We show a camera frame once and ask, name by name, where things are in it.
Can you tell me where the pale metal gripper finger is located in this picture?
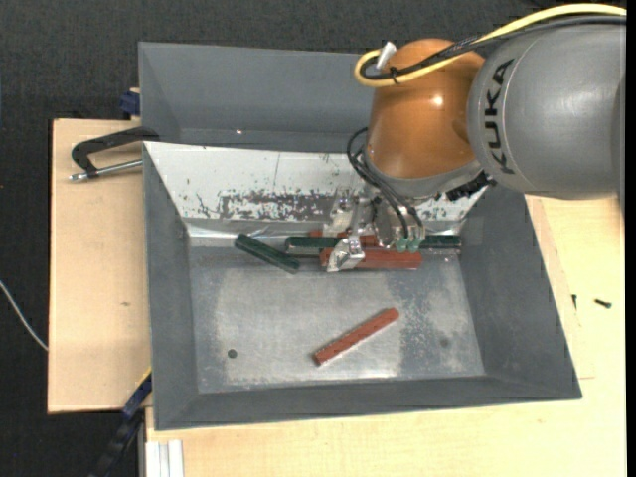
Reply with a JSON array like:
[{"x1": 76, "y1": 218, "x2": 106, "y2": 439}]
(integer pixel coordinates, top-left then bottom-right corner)
[{"x1": 325, "y1": 238, "x2": 367, "y2": 273}]

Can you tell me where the grey metal bin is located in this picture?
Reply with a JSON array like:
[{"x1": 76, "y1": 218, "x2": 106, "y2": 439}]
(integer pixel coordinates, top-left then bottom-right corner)
[{"x1": 137, "y1": 41, "x2": 583, "y2": 431}]

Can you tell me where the pale cardboard board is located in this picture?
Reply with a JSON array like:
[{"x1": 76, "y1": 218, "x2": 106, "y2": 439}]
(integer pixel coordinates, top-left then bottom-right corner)
[{"x1": 47, "y1": 118, "x2": 153, "y2": 414}]

